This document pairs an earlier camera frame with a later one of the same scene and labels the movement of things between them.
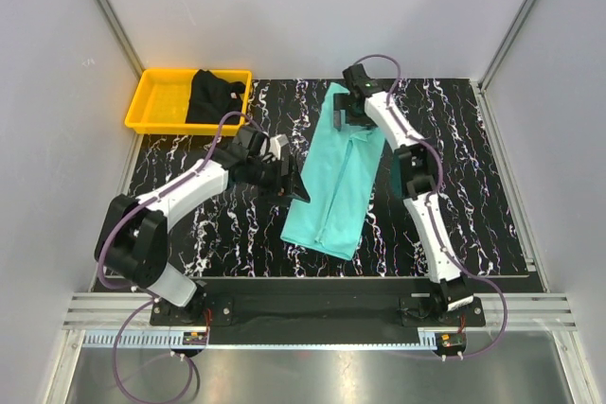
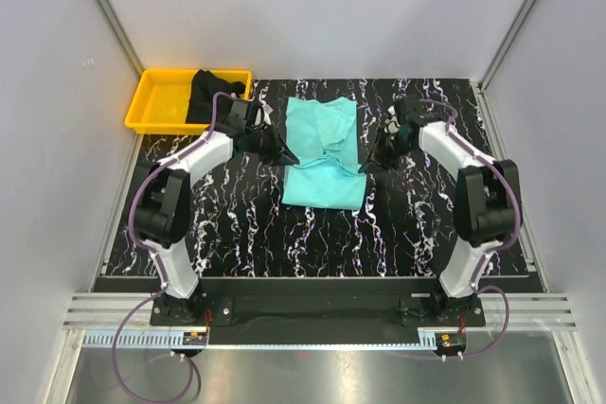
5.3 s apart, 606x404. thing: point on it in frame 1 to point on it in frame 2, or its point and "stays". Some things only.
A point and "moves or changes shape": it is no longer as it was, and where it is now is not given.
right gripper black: [340, 103] to [378, 157]
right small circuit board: [450, 342] stays
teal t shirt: [339, 173] moves or changes shape
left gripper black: [290, 185] to [278, 153]
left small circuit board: [194, 338] stays
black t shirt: [211, 97] stays
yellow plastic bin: [161, 103] stays
